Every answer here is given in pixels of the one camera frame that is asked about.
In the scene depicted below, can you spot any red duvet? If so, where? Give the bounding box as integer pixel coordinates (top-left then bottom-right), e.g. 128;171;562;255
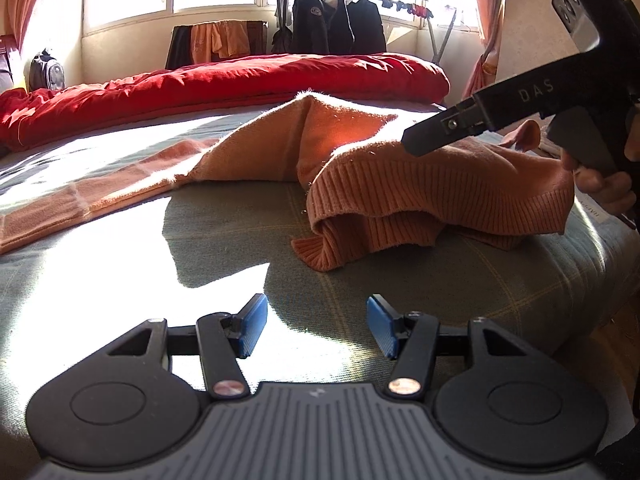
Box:
0;52;451;153

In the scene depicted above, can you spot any black backpack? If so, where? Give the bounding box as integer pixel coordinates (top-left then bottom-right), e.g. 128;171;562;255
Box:
27;49;66;92

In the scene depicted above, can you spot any black jacket with badge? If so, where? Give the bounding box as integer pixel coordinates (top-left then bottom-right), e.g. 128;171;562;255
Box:
291;0;331;54

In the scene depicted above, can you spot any metal clothes rack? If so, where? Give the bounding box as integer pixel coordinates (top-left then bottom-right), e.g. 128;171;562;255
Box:
272;0;458;66

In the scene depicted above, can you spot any row of small hanging socks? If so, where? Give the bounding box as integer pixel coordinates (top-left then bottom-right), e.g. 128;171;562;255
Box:
382;0;436;20

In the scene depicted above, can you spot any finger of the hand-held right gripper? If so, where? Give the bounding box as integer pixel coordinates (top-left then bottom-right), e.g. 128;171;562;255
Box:
402;99;493;157

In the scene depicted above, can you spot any orange draped garment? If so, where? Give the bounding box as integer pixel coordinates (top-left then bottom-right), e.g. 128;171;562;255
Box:
192;21;251;63

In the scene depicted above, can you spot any dark draped garment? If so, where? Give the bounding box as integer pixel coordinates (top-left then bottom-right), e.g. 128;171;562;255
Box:
165;25;196;70

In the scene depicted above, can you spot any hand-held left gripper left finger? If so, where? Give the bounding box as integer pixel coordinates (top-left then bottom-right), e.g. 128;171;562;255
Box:
107;292;269;401

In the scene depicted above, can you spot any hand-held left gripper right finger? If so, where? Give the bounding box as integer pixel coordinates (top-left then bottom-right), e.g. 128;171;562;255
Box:
366;295;546;401

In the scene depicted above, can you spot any person's right hand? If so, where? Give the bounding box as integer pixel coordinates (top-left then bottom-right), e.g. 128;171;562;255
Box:
500;120;637;218

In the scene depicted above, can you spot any bed with grey-green sheet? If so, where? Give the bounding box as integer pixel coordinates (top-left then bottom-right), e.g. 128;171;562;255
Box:
0;100;640;480

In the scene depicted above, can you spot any orange knit sweater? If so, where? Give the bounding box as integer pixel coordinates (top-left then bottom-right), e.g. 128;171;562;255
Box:
0;91;576;273

